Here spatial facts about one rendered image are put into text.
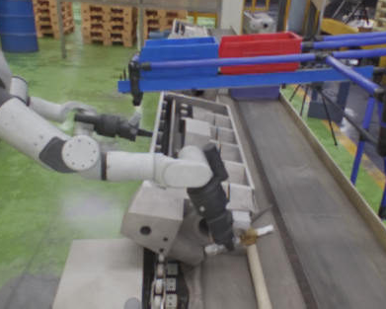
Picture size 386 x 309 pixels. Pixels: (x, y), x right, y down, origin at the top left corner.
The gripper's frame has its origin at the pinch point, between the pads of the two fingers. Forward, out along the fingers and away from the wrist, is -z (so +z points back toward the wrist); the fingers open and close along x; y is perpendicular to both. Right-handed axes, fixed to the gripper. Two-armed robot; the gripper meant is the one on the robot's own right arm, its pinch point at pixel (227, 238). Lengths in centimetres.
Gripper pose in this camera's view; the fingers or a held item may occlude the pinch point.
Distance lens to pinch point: 112.0
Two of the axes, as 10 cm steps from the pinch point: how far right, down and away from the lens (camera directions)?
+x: -0.4, -4.0, 9.1
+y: -9.3, 3.6, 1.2
